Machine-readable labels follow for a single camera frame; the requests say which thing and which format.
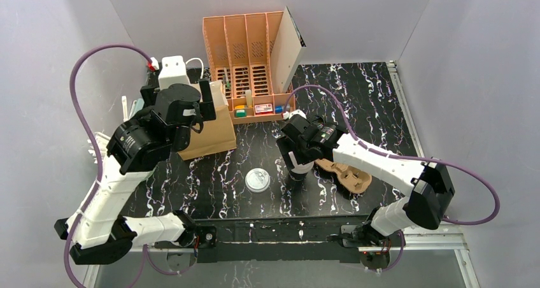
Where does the black paper coffee cup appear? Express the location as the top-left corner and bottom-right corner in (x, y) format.
(288, 168), (312, 181)

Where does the brown paper takeout bag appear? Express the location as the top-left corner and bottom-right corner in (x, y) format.
(178, 80), (237, 160)

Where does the white plastic cup lid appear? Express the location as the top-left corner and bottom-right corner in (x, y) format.
(245, 168), (271, 193)

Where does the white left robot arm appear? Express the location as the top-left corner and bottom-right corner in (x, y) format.
(54, 79), (216, 265)

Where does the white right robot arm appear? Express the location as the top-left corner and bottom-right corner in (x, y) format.
(277, 110), (455, 241)

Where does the teal eraser case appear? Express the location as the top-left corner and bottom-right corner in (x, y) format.
(129, 99), (144, 119)

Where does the red white staples box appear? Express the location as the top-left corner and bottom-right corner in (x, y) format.
(254, 103), (274, 115)

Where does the green small box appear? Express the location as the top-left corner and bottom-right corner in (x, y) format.
(234, 109), (247, 118)

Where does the white wrapped straws bundle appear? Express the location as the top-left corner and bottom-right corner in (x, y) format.
(87, 95), (140, 164)

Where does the white board panel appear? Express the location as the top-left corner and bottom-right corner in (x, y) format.
(270, 6), (306, 94)

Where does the orange desktop file organizer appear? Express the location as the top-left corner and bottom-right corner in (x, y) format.
(202, 11), (296, 125)

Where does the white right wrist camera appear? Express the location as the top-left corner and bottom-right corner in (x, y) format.
(282, 110), (306, 122)

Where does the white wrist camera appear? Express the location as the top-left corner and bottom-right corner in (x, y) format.
(282, 110), (306, 122)
(147, 55), (191, 90)

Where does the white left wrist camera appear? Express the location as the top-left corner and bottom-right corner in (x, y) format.
(147, 55), (191, 90)

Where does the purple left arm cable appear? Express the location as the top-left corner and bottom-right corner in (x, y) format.
(63, 43), (155, 288)

